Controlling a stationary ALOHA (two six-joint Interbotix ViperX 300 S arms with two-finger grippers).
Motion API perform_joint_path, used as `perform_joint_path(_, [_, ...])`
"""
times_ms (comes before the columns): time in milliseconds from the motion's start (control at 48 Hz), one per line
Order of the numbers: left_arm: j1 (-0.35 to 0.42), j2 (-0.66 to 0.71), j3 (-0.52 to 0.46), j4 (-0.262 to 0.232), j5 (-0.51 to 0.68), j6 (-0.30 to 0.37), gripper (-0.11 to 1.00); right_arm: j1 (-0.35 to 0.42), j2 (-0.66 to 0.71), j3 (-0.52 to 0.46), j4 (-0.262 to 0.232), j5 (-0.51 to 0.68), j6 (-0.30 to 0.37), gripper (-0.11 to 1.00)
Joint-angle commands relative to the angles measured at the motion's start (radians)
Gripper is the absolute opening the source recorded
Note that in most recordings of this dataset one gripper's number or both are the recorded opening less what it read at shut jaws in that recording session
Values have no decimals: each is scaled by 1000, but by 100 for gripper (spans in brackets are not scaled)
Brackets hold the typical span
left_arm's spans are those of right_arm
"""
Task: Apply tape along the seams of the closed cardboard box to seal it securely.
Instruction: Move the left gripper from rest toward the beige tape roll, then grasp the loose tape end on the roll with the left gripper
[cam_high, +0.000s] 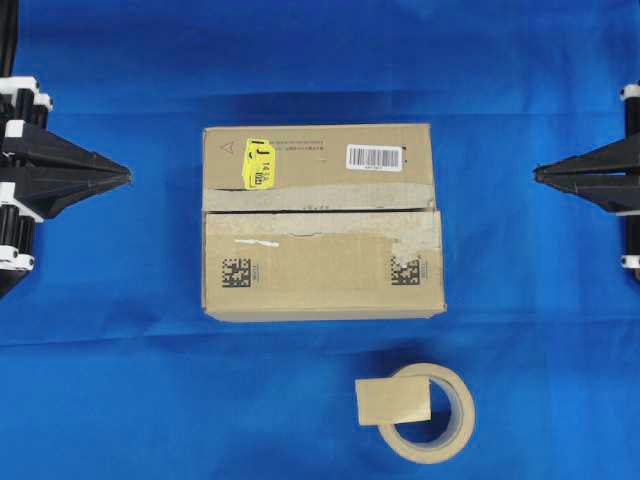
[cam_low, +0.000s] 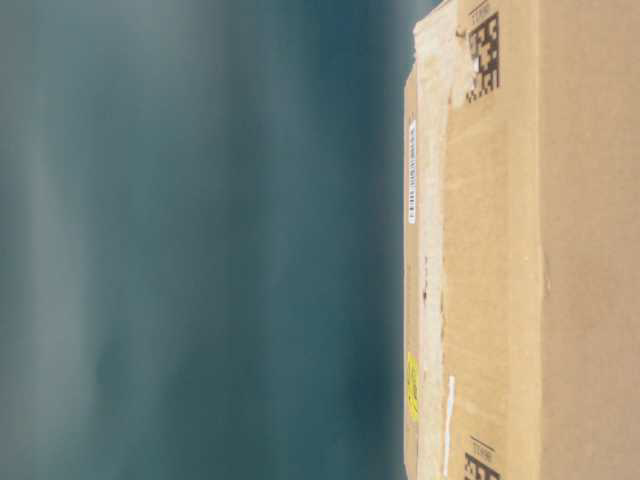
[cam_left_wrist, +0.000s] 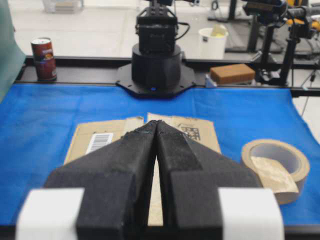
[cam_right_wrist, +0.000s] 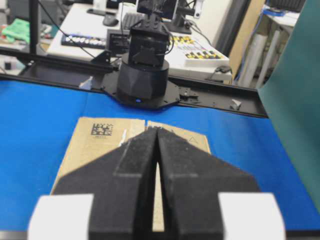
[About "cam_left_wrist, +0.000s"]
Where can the red drink can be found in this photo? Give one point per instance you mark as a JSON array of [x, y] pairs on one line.
[[43, 58]]

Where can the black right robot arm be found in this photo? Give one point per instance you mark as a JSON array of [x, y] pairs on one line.
[[156, 68]]

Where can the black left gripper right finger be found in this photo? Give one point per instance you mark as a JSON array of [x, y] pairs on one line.
[[208, 196]]

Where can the brown cardboard box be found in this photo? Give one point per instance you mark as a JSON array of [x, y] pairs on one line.
[[94, 135]]

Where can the beige packing tape roll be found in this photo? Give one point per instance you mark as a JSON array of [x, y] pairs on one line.
[[280, 167]]

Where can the blue table cloth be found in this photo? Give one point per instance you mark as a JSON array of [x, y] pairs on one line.
[[37, 122]]

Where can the brown foam block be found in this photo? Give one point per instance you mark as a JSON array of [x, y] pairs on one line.
[[232, 74]]

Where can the green backdrop sheet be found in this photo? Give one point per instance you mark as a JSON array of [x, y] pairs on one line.
[[12, 57]]

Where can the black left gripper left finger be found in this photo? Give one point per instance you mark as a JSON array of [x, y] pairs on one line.
[[100, 196]]

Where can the white plastic bucket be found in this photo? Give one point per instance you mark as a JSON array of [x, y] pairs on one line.
[[212, 42]]

